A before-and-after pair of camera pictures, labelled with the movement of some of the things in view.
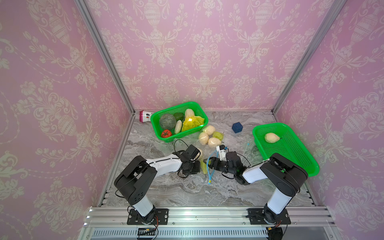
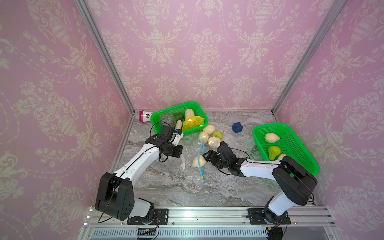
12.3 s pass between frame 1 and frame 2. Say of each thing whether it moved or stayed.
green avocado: stayed
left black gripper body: moved
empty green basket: stayed
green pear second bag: stayed
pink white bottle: stayed
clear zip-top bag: moved
